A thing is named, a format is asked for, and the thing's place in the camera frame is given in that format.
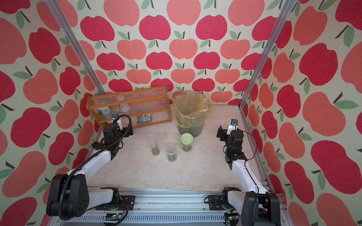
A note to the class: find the white bottle on shelf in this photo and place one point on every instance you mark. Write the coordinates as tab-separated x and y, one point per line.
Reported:
125	106

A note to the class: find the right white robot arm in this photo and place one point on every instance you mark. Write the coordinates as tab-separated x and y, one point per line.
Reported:
252	205

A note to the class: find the aluminium frame post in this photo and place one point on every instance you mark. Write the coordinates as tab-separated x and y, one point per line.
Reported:
270	44
77	47

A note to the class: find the left aluminium frame post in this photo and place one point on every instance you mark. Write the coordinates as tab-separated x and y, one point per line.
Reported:
77	47

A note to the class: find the orange wooden shelf rack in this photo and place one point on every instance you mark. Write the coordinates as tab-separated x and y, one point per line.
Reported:
153	101

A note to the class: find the grey bin with yellow bag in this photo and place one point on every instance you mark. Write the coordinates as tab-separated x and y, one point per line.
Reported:
190	110

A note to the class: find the right aluminium frame post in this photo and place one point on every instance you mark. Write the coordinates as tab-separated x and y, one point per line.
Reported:
270	44

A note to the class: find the small circuit board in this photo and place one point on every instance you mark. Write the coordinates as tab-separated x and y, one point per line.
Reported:
113	217

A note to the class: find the green packet on shelf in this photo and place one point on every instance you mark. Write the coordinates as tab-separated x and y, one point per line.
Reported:
144	118

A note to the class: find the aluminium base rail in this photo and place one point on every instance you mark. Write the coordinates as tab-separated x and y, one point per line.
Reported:
150	207

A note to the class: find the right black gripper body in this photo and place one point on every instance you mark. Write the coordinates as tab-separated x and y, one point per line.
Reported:
225	138

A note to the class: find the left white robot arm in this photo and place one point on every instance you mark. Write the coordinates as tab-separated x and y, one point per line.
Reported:
69	196

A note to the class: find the green jar lid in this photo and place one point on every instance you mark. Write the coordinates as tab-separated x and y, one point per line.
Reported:
186	139

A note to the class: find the white printed cup on shelf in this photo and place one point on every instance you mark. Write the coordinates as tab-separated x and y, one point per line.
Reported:
104	111

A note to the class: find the glass jar with mung beans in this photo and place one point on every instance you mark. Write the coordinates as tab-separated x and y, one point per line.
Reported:
187	148

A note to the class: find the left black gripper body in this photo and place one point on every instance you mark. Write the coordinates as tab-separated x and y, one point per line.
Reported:
120	133

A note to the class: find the tall clear jar with beans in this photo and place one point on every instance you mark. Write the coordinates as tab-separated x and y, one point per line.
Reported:
152	143

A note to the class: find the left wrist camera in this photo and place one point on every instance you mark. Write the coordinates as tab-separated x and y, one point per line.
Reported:
117	120

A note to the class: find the short clear jar with beans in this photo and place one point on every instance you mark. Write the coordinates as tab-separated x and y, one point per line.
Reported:
171	153

